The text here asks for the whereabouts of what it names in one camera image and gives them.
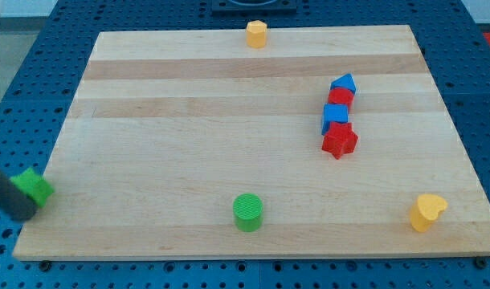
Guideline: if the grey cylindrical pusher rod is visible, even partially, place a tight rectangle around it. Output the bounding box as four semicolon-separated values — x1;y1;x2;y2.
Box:
0;170;38;222

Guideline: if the yellow heart block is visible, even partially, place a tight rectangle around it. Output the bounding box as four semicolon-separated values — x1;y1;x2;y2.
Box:
409;193;448;233

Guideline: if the wooden board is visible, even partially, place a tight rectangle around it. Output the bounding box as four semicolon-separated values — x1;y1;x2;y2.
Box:
14;25;490;261

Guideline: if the green cylinder block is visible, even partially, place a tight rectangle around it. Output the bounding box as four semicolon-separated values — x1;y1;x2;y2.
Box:
233;193;263;232

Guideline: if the blue pentagon block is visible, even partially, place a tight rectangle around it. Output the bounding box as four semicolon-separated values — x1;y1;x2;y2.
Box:
330;73;357;94

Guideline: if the blue cube block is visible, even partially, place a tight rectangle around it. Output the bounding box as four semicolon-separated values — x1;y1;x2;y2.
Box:
321;104;349;136

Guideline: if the red star block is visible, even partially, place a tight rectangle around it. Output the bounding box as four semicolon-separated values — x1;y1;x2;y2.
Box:
321;122;358;160

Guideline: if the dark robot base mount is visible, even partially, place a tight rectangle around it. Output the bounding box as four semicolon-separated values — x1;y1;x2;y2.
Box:
210;0;297;15

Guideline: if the green star block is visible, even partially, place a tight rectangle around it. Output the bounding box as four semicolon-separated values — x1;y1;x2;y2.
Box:
10;168;55;208

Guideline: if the yellow hexagon block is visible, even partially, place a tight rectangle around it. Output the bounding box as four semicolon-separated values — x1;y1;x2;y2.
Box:
246;20;267;48

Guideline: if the red cylinder block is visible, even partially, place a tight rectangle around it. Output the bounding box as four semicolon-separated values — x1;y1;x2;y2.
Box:
328;87;354;110

